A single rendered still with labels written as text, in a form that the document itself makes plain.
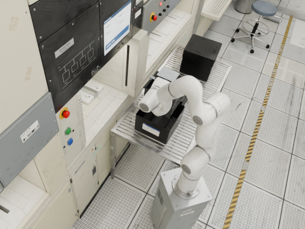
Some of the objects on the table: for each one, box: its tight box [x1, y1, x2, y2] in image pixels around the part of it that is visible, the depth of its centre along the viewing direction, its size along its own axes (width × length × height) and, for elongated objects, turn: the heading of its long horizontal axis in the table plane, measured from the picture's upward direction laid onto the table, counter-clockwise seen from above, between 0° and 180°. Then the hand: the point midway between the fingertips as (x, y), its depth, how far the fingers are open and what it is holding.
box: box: [179, 34, 222, 81], centre depth 259 cm, size 29×29×25 cm
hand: (167, 77), depth 181 cm, fingers closed on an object, 3 cm apart
